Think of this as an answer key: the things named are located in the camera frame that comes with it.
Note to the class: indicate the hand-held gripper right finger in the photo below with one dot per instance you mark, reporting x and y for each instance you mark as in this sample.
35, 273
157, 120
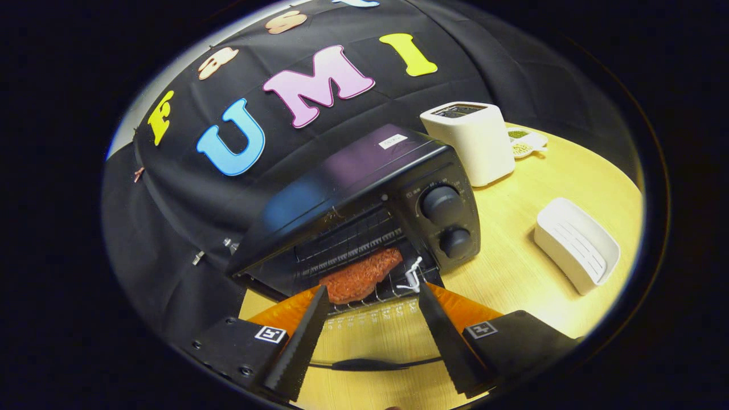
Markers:
447, 341

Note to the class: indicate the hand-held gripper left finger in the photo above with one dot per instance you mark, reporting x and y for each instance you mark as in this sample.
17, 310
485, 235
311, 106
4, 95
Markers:
299, 347

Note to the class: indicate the red-brown fried meat piece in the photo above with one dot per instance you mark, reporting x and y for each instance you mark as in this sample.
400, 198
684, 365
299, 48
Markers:
359, 276

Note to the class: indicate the black toaster oven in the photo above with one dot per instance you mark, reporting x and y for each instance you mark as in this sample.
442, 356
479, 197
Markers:
353, 171

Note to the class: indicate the white slot toaster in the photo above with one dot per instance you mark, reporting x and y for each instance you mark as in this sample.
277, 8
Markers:
472, 148

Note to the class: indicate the silver clip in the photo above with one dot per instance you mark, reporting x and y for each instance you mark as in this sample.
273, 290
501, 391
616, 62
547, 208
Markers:
197, 257

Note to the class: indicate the white ribbed dish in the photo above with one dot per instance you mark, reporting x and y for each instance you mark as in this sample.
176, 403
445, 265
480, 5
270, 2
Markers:
555, 233

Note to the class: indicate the black backdrop cloth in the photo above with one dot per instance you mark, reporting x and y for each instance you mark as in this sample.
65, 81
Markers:
188, 205

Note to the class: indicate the white divided plate with beans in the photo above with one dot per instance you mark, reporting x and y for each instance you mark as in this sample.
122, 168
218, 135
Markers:
529, 142

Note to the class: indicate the pink clip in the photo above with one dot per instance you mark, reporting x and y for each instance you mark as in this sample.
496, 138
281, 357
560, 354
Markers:
138, 173

